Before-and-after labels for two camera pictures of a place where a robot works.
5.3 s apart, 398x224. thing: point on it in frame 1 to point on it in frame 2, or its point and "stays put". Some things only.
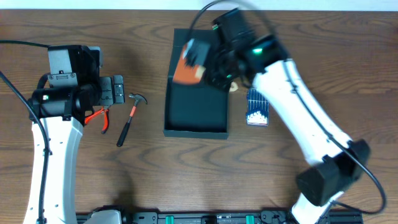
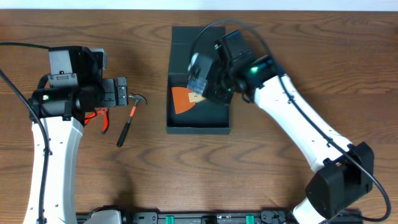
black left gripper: (116, 90) stays put
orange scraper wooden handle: (185, 73) to (185, 99)
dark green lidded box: (194, 110) stays put
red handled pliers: (106, 118) stays put
